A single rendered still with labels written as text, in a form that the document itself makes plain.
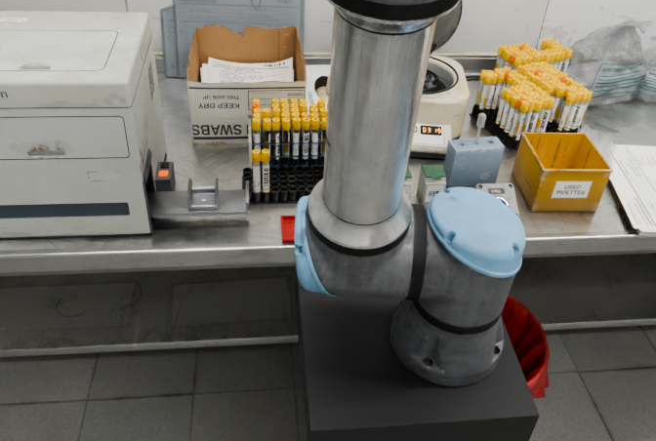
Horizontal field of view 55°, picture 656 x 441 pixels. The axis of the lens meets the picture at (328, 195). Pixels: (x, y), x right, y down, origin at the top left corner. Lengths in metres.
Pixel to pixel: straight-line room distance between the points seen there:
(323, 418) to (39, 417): 1.34
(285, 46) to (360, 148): 1.00
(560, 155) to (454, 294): 0.69
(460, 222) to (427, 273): 0.07
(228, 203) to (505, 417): 0.58
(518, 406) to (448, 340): 0.13
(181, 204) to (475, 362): 0.58
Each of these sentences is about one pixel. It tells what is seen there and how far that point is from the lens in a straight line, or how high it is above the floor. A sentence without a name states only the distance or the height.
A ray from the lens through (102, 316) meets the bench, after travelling 1.87.
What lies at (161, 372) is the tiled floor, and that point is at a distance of 2.06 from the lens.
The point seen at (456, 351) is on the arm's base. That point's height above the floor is 0.99.
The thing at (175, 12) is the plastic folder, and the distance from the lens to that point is 1.61.
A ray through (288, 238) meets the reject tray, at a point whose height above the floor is 0.88.
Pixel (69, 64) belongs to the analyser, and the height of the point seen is 1.17.
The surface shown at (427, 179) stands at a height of 0.94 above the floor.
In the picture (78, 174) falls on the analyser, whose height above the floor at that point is 1.01.
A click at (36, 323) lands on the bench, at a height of 0.27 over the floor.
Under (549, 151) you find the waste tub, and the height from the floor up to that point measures 0.93.
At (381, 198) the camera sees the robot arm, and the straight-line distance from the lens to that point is 0.64.
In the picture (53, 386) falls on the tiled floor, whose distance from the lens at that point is 2.11.
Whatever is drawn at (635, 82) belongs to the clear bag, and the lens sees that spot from 1.77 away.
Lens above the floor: 1.61
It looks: 37 degrees down
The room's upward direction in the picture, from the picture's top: 4 degrees clockwise
